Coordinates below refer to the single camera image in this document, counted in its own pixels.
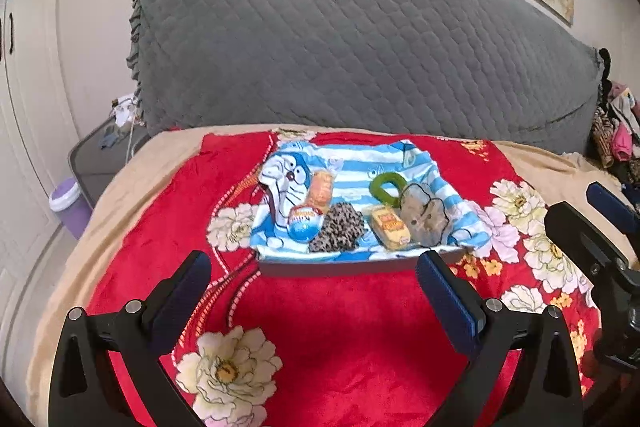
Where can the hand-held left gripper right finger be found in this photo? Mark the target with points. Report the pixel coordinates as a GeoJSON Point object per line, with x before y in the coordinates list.
{"type": "Point", "coordinates": [447, 302]}

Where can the orange biscuit packet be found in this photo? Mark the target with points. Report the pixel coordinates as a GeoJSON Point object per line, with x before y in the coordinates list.
{"type": "Point", "coordinates": [321, 189]}

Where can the blue toy egg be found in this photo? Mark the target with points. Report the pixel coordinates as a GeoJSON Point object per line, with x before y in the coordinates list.
{"type": "Point", "coordinates": [302, 227]}

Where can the beige sheer scrunchie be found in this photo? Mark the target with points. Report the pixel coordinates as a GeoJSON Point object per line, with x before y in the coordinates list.
{"type": "Point", "coordinates": [425, 217]}

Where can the blue-grey small cloth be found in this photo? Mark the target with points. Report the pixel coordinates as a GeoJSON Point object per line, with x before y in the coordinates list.
{"type": "Point", "coordinates": [111, 139]}

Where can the yellow snack packet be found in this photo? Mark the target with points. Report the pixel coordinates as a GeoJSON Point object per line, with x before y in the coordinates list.
{"type": "Point", "coordinates": [390, 229]}

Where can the leopard print scrunchie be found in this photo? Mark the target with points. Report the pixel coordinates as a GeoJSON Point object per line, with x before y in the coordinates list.
{"type": "Point", "coordinates": [340, 227]}

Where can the black side table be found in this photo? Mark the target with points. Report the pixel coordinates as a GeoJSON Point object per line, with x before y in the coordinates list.
{"type": "Point", "coordinates": [95, 167]}

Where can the green fuzzy scrunchie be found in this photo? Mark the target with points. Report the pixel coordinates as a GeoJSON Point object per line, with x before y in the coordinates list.
{"type": "Point", "coordinates": [376, 189]}

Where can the white wardrobe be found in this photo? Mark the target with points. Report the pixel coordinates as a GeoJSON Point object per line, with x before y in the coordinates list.
{"type": "Point", "coordinates": [30, 132]}

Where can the red floral blanket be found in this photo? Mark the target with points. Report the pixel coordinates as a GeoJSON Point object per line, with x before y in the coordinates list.
{"type": "Point", "coordinates": [325, 332]}

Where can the pile of clothes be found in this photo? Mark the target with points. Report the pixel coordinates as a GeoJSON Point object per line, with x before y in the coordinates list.
{"type": "Point", "coordinates": [617, 132]}

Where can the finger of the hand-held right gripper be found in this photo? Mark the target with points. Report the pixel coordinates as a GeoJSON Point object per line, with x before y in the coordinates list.
{"type": "Point", "coordinates": [612, 207]}
{"type": "Point", "coordinates": [580, 232]}

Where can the grey box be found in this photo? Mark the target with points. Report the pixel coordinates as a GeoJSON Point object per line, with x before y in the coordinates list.
{"type": "Point", "coordinates": [350, 268]}

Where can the grey quilted headboard cover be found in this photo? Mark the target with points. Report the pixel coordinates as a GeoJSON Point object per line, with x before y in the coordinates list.
{"type": "Point", "coordinates": [350, 42]}

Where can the purple waste bin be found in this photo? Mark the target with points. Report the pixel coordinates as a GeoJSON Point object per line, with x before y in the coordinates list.
{"type": "Point", "coordinates": [70, 209]}

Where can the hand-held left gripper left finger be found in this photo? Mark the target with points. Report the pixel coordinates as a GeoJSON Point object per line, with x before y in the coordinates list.
{"type": "Point", "coordinates": [187, 297]}

